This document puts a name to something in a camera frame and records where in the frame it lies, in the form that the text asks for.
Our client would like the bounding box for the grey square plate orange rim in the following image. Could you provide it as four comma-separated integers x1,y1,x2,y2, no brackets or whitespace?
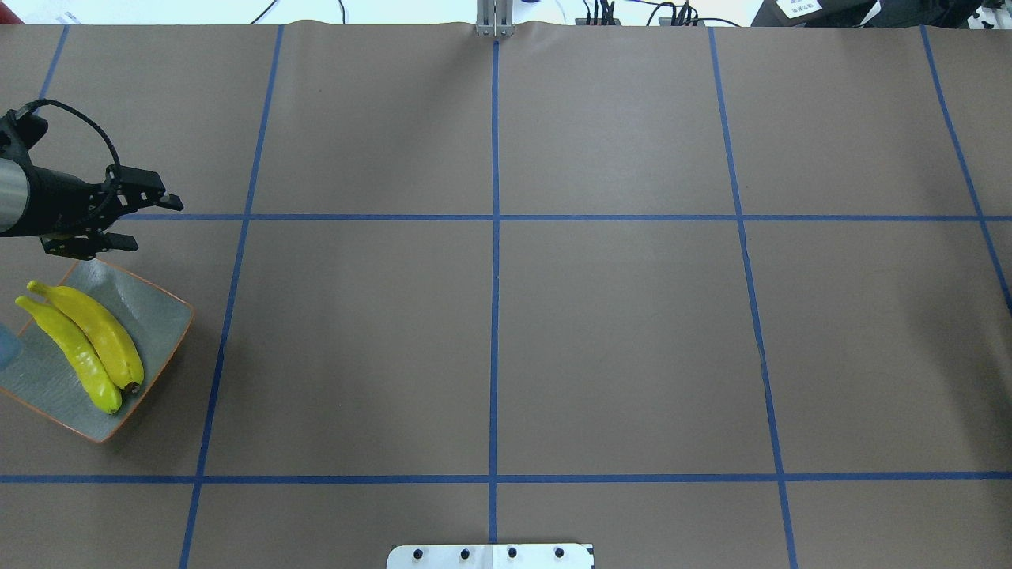
2,260,195,443

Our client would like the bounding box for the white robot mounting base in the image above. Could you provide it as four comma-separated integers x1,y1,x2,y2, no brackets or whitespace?
386,543,595,568

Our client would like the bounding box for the yellow banana across basket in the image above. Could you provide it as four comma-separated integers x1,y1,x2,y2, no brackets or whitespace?
28,281,145,394

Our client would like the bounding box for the aluminium frame post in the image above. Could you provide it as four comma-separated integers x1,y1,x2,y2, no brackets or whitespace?
474,0,515,40

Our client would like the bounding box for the small yellow banana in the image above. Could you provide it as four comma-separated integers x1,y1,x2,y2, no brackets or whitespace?
15,296,123,415

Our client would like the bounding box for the black braided cable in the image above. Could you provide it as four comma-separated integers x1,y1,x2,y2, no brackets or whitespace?
16,98,123,234

